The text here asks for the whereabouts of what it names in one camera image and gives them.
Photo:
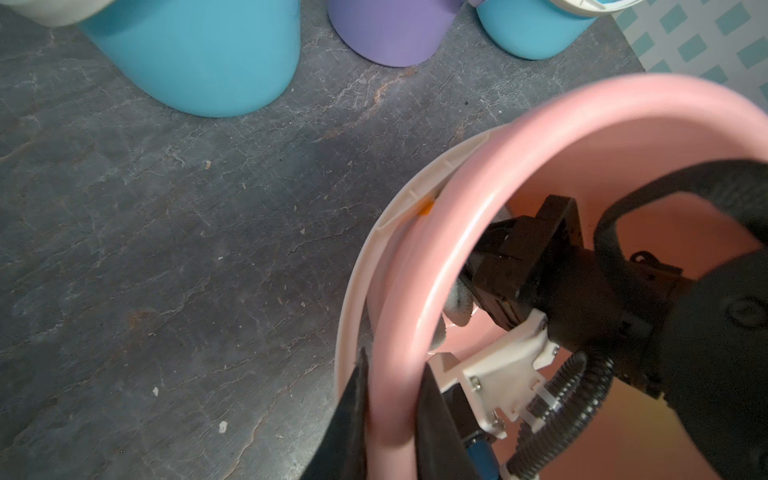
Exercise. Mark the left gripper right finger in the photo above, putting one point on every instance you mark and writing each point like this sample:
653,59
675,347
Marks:
440,453

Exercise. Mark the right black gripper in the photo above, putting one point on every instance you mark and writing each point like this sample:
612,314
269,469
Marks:
540,263

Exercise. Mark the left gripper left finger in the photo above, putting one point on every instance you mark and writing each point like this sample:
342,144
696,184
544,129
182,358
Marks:
341,454

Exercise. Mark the pink plastic bucket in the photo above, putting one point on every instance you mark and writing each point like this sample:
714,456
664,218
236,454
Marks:
595,144

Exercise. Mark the light green cloth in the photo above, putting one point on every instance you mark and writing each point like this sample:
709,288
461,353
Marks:
452,329

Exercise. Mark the right blue bucket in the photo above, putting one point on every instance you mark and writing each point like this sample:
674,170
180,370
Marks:
541,29

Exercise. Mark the blue bucket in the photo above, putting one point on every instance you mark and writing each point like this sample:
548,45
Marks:
209,58
541,29

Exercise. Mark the purple bucket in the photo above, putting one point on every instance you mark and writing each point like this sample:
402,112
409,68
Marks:
394,33

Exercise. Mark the left blue bucket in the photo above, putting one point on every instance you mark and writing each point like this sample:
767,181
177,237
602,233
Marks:
209,58

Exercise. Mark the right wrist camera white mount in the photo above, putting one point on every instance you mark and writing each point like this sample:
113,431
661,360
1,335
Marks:
500,380

